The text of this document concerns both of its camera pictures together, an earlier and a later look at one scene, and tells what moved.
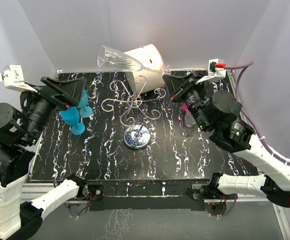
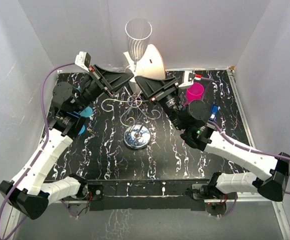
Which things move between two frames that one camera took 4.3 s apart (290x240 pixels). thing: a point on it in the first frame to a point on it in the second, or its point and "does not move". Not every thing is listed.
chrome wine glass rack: (137, 135) does not move
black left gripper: (68, 91) to (112, 80)
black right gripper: (177, 87) to (153, 88)
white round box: (150, 58) does not move
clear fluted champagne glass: (115, 60) to (138, 31)
